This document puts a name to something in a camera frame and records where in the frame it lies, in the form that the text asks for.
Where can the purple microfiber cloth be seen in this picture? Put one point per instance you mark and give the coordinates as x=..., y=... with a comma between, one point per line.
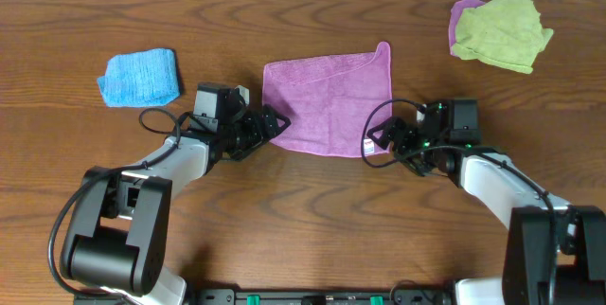
x=328, y=100

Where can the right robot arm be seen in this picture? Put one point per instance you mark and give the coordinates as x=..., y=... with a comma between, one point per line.
x=555, y=251

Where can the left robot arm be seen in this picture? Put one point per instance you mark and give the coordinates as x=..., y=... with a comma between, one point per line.
x=109, y=240

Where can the green microfiber cloth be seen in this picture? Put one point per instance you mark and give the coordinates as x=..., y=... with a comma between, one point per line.
x=504, y=33

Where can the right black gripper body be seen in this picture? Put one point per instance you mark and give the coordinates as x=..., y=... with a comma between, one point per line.
x=410, y=140

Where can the blue folded cloth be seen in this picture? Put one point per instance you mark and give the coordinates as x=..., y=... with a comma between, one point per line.
x=141, y=79

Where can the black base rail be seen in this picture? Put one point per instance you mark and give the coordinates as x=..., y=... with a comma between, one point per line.
x=405, y=296

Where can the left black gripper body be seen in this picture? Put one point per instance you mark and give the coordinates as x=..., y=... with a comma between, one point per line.
x=258, y=131

